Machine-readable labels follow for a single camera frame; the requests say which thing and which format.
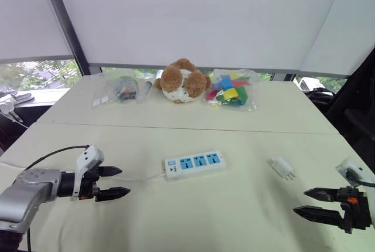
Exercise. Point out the black office chair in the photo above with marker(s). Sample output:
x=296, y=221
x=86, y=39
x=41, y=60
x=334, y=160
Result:
x=351, y=105

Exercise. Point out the white blue power strip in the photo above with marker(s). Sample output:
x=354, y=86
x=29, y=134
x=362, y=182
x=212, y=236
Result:
x=194, y=164

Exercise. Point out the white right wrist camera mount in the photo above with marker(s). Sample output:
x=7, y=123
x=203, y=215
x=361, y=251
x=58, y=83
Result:
x=350, y=170

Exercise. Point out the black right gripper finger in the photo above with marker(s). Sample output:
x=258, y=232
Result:
x=320, y=194
x=317, y=214

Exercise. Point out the white roller blind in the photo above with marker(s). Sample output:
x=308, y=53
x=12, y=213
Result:
x=199, y=17
x=342, y=23
x=29, y=14

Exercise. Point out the bag of colourful blocks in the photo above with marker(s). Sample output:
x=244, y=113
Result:
x=231, y=89

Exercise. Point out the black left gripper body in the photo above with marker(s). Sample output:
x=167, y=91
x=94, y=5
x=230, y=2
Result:
x=88, y=186

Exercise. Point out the dark window frame post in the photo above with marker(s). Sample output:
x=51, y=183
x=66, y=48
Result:
x=67, y=23

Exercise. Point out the brown white plush toy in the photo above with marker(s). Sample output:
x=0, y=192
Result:
x=183, y=80

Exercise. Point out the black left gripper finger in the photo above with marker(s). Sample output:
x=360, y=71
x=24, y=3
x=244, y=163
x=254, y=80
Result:
x=112, y=193
x=109, y=171

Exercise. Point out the grey objects on windowsill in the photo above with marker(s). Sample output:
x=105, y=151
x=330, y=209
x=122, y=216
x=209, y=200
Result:
x=13, y=104

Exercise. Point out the white plug adapter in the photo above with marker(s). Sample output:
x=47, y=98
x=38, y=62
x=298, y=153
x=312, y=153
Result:
x=282, y=167

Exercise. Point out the clear bag of small parts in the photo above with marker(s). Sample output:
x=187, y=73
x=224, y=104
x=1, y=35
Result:
x=117, y=89

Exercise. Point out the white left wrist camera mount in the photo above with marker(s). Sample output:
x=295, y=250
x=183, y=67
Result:
x=87, y=158

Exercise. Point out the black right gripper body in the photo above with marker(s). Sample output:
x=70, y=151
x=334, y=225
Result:
x=354, y=209

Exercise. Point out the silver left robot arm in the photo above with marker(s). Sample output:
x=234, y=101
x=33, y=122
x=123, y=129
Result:
x=27, y=189

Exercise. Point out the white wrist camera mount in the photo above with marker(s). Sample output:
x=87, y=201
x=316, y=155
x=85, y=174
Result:
x=87, y=158
x=350, y=170

